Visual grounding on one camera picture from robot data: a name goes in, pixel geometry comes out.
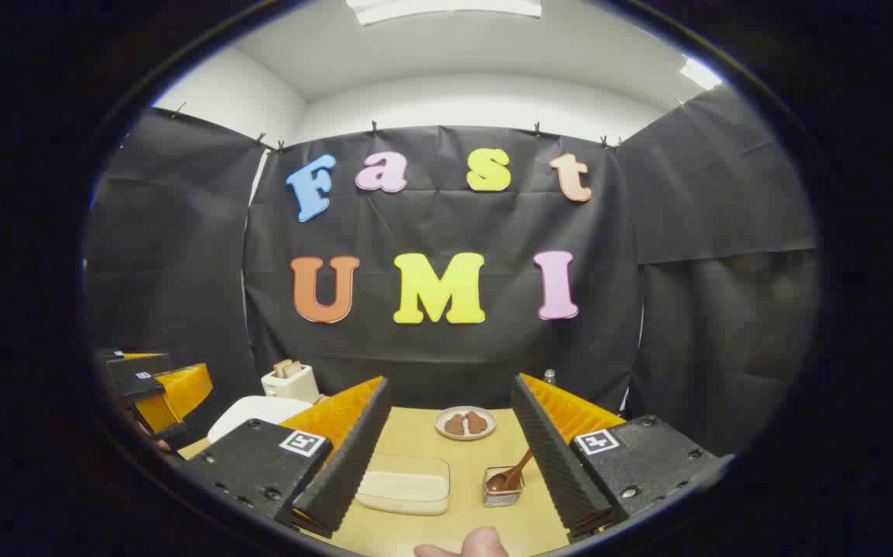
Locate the long ceiling light panel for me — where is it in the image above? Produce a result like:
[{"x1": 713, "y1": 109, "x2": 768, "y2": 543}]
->
[{"x1": 346, "y1": 0, "x2": 542, "y2": 26}]

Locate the black backdrop cloth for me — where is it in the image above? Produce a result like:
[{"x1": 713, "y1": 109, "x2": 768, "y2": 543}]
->
[{"x1": 84, "y1": 84, "x2": 819, "y2": 457}]

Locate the white toaster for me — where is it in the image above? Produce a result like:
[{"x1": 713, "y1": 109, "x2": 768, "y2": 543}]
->
[{"x1": 261, "y1": 360, "x2": 322, "y2": 405}]

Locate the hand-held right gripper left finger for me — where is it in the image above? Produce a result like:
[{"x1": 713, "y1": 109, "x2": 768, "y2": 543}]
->
[{"x1": 183, "y1": 377, "x2": 393, "y2": 540}]

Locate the white rice cooker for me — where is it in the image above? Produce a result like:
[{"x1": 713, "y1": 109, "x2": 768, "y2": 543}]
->
[{"x1": 207, "y1": 396, "x2": 314, "y2": 443}]

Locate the clear box of rice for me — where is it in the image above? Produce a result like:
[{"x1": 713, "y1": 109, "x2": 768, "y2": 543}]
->
[{"x1": 355, "y1": 454, "x2": 451, "y2": 516}]

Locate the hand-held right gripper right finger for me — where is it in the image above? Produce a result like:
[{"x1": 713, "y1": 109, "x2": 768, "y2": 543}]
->
[{"x1": 510, "y1": 373, "x2": 726, "y2": 542}]

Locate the brown wooden spoon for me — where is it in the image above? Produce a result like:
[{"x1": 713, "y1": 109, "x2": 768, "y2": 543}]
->
[{"x1": 485, "y1": 449, "x2": 534, "y2": 494}]

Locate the white round plate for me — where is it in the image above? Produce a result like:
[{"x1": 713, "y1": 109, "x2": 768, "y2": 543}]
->
[{"x1": 434, "y1": 406, "x2": 497, "y2": 441}]

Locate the metal wire chopstick holder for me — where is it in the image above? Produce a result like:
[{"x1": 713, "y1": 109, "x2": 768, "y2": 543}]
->
[{"x1": 482, "y1": 465, "x2": 525, "y2": 507}]

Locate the small ceiling light panel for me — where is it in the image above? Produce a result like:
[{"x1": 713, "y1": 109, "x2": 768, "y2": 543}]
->
[{"x1": 679, "y1": 58, "x2": 724, "y2": 90}]

